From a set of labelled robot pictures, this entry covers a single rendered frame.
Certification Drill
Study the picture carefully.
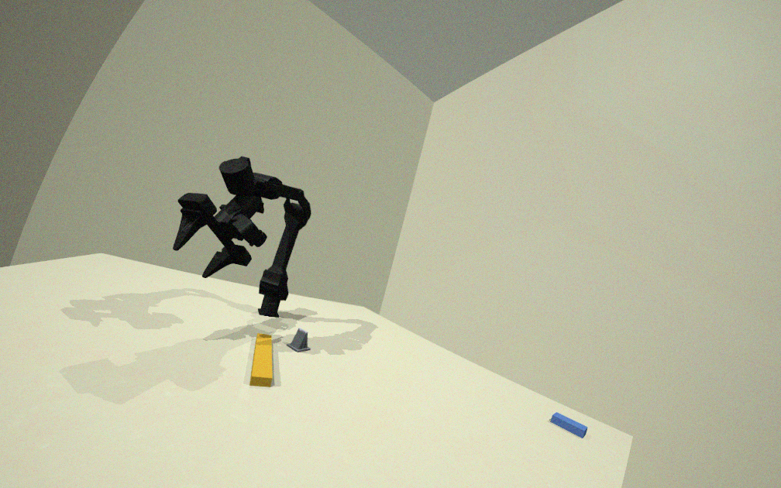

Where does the yellow bar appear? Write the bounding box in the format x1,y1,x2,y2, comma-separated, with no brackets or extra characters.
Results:
249,333,273,387

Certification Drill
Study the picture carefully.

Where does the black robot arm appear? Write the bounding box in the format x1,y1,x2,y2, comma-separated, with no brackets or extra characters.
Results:
219,156,311,318

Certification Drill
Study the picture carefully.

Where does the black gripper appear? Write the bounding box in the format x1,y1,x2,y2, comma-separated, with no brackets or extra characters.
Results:
173,193,252,278

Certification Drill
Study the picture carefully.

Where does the blue rectangular bar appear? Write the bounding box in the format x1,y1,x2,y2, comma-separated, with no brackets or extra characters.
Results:
551,412,587,438

